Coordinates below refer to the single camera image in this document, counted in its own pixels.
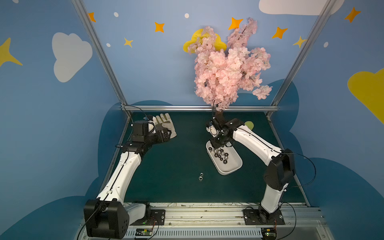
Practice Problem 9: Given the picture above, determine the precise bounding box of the white storage box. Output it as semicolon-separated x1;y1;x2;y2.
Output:
206;141;243;176

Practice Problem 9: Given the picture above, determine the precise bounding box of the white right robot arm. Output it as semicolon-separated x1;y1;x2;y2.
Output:
206;114;296;225

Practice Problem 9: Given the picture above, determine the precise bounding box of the aluminium right frame post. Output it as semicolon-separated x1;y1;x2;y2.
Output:
266;0;344;120

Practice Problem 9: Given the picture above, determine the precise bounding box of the left green circuit board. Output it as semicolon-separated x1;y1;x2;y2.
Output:
135;229;153;238

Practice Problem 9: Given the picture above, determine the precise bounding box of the aluminium back frame rail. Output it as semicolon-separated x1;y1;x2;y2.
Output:
122;105;279;112

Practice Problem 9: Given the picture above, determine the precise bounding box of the aluminium left frame post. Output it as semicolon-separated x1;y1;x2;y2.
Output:
72;0;132;118

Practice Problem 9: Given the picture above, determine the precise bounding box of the green toy paddle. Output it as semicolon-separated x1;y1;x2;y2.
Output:
245;121;255;130

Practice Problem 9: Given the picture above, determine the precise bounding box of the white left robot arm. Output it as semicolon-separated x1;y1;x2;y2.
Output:
83;116;176;240

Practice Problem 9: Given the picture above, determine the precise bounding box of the right green circuit board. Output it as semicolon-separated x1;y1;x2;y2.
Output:
261;228;277;240

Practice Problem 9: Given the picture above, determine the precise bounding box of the aluminium frame post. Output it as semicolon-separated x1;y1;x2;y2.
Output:
266;0;344;120
72;0;132;118

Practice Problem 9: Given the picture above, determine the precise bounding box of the heap of nuts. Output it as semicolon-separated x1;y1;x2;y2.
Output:
208;147;229;165

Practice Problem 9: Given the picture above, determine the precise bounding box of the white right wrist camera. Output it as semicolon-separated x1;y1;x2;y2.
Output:
206;123;218;137

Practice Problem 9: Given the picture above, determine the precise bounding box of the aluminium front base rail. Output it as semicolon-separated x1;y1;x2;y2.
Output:
124;203;334;240

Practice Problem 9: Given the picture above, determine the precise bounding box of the pink blossom artificial tree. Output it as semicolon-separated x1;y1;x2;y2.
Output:
187;18;272;112

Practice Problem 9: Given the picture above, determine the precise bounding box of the green circuit board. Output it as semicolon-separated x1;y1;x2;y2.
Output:
261;228;277;240
135;229;153;238

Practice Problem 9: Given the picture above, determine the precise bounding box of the white canvas work glove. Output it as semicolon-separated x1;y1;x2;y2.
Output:
153;113;177;139

